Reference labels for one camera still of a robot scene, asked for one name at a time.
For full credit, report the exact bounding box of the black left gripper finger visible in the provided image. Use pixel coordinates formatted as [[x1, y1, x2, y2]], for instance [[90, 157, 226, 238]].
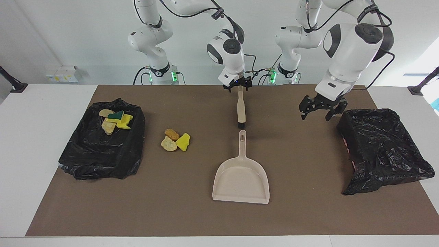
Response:
[[325, 102, 348, 122], [298, 97, 315, 121]]

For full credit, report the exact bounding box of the beige hand brush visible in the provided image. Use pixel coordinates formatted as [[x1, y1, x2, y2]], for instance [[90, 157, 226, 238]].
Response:
[[237, 86, 247, 129]]

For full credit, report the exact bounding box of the beige plastic dustpan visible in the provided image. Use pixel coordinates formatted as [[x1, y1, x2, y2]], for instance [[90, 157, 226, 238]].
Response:
[[212, 130, 270, 205]]

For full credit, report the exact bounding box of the green and yellow sponge piece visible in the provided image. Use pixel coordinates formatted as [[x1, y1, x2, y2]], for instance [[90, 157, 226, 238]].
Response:
[[106, 110, 124, 124]]

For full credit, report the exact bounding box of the black bag lined pink bin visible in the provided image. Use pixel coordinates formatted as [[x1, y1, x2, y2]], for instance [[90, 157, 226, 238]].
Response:
[[336, 108, 435, 196]]

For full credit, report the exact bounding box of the brown table mat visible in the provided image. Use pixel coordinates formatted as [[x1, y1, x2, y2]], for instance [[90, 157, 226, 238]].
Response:
[[26, 85, 439, 237]]

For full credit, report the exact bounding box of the black base power cable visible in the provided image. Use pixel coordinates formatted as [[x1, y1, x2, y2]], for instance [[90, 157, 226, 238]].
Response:
[[257, 68, 275, 85], [133, 66, 151, 85]]

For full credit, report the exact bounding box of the black camera stand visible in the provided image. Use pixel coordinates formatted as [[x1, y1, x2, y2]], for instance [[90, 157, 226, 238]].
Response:
[[407, 67, 439, 96], [0, 65, 28, 93]]

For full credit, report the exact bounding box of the white wall power box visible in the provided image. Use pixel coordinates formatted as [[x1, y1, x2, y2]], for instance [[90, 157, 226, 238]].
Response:
[[45, 65, 79, 83]]

